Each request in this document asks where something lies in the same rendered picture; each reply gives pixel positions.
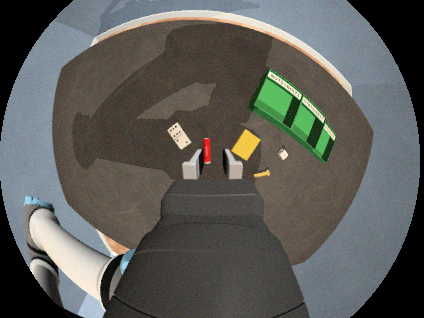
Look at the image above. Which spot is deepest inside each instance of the white domino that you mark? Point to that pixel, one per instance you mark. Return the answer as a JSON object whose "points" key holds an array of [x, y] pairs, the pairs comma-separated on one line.
{"points": [[179, 136]]}

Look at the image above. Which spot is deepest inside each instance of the yellow rectangular pad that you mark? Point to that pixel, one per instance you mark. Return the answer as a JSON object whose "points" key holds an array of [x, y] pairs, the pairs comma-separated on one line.
{"points": [[245, 144]]}

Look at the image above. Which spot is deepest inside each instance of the green rack of bins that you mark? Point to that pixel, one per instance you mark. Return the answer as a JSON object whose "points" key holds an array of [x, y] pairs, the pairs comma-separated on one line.
{"points": [[283, 108]]}

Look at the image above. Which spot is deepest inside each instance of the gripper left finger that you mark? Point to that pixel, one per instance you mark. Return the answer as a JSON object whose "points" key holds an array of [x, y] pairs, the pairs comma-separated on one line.
{"points": [[194, 167]]}

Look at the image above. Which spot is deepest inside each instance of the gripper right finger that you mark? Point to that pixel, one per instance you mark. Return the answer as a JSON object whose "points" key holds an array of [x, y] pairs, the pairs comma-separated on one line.
{"points": [[232, 168]]}

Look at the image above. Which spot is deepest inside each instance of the red cylinder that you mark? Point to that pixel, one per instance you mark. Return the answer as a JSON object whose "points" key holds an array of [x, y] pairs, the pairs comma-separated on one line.
{"points": [[206, 150]]}

